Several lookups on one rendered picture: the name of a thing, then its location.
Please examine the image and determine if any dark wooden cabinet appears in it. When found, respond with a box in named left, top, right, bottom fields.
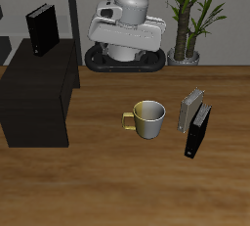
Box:
left=0, top=38, right=81, bottom=149

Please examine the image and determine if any pot plant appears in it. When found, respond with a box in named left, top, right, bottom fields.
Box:
left=166, top=0, right=231, bottom=67

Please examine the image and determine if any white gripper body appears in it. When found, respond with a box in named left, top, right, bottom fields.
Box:
left=87, top=14, right=167, bottom=53

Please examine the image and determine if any black book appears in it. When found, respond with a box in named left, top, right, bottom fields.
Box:
left=25, top=3, right=61, bottom=58
left=184, top=103, right=213, bottom=159

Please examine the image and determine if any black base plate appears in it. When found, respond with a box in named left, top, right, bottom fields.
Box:
left=84, top=42, right=167, bottom=73

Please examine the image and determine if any grey book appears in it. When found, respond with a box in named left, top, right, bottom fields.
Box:
left=177, top=87, right=206, bottom=134

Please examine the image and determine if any white-yellow mug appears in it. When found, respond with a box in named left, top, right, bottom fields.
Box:
left=121, top=100, right=167, bottom=140

